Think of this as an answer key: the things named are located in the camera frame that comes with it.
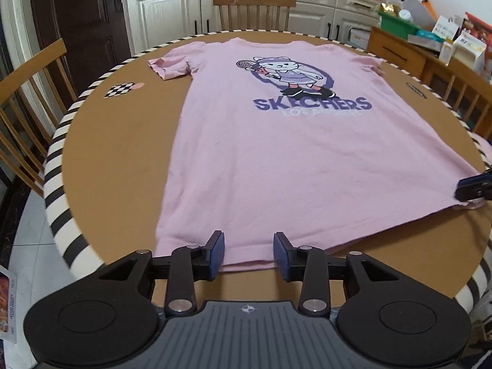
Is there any green plastic tray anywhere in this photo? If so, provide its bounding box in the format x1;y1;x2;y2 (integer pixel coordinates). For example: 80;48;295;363
378;10;421;40

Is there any round striped-edge table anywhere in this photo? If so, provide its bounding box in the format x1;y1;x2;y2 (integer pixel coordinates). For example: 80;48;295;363
42;29;492;319

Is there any printed magazine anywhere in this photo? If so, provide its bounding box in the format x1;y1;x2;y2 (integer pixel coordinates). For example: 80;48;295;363
0;265;20;343

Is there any checkered label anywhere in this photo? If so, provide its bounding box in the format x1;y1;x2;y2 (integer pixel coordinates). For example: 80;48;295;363
105;82;145;99

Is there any wooden chair holding clothes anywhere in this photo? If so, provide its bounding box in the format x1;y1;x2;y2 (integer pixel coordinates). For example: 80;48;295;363
423;56;492;143

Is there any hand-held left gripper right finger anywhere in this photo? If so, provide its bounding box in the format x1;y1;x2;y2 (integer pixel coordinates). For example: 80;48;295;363
273;232;403;318

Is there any red brown food box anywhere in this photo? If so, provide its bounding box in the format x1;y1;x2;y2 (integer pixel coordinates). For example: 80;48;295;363
461;12;492;47

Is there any white tissue box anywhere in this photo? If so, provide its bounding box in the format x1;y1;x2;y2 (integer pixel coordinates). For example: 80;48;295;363
407;34;444;52

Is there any white desk calendar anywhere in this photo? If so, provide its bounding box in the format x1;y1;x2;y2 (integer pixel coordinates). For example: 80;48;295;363
431;16;462;43

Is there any wooden spindle chair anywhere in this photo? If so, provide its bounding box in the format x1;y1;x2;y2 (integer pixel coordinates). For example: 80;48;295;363
0;38;79;196

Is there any dark brown door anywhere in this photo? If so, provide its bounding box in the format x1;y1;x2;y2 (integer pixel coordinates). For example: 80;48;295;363
29;0;133;102

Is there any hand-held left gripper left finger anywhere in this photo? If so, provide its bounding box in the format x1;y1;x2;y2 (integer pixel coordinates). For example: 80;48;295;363
96;231;226;318

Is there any pink printed t-shirt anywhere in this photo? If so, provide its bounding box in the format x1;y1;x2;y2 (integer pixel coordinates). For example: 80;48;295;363
148;38;486;268

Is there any wooden chair with sticker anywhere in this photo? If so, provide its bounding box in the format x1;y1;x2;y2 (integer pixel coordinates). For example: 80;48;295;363
212;0;296;31

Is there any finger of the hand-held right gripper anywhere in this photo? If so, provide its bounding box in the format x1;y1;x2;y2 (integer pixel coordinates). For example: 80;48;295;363
454;169;492;202

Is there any white cabinet unit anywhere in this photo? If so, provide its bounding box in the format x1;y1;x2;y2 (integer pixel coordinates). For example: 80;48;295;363
121;0;391;56

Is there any white plastic bin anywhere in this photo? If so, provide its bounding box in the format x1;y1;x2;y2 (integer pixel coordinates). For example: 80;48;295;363
348;27;371;49

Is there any orange paper bag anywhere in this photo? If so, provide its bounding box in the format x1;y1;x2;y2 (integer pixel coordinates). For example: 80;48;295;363
421;0;439;22

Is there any wooden sideboard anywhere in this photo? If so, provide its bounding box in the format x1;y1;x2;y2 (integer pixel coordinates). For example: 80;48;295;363
367;26;492;85

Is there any white gable carton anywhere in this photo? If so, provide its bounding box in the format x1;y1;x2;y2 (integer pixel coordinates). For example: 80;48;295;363
448;33;487;73

